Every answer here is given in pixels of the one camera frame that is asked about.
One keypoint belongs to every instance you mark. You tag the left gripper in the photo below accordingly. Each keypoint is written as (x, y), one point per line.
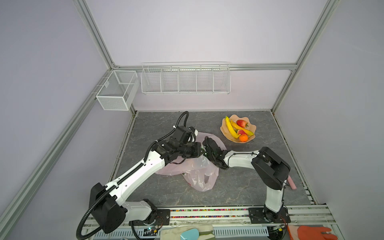
(196, 154)

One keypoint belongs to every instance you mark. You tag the pink plastic bag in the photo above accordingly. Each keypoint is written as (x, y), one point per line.
(200, 173)

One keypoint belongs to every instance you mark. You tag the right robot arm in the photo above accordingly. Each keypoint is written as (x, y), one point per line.
(272, 170)

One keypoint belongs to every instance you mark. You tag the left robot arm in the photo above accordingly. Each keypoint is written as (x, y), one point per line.
(109, 208)

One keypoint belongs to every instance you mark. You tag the beige scalloped fruit bowl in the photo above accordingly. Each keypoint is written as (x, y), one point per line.
(234, 118)

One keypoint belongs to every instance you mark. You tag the yellow green banana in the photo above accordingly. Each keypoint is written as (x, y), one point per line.
(233, 133)

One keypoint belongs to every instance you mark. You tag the orange tangerine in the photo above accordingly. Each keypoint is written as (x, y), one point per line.
(243, 138)

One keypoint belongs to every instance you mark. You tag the red strawberry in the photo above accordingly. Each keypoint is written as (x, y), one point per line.
(242, 123)

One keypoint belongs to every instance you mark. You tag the white mesh box basket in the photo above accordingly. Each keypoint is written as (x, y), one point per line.
(119, 90)

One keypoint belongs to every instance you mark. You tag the light blue object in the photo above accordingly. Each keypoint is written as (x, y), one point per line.
(192, 234)

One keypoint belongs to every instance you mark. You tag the red rubber glove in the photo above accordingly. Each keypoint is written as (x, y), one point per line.
(311, 233)

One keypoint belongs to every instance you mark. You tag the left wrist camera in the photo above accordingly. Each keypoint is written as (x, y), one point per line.
(193, 131)

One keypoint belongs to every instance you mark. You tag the white wire shelf basket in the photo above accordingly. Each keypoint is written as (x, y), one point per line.
(172, 78)

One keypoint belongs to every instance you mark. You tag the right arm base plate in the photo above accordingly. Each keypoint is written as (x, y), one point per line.
(262, 215)

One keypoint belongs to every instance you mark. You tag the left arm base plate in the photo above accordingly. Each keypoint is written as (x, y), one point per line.
(159, 217)

